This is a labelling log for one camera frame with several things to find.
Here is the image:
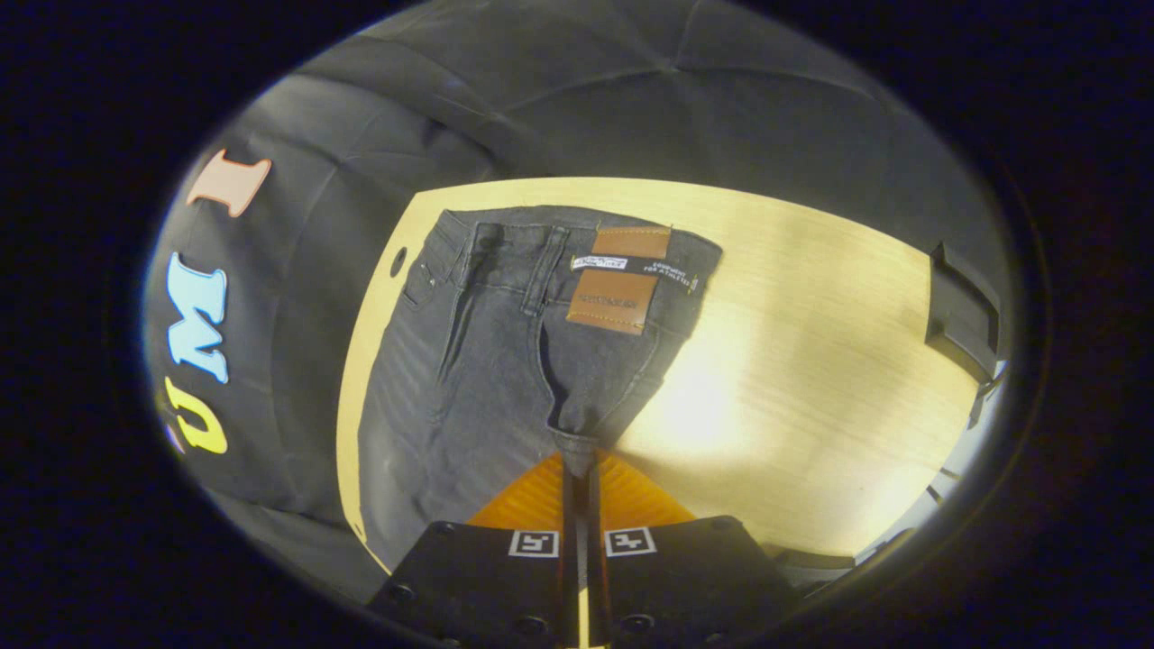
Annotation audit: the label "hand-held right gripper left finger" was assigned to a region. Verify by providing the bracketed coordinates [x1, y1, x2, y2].
[365, 449, 582, 649]

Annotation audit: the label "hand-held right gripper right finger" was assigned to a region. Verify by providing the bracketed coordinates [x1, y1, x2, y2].
[586, 449, 801, 649]

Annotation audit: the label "dark grey jeans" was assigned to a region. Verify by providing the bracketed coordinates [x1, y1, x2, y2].
[356, 206, 724, 573]

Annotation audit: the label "black backdrop cloth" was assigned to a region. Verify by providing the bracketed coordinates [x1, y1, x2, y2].
[142, 0, 1011, 605]

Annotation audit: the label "black chair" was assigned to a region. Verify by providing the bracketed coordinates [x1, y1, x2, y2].
[925, 241, 1003, 388]

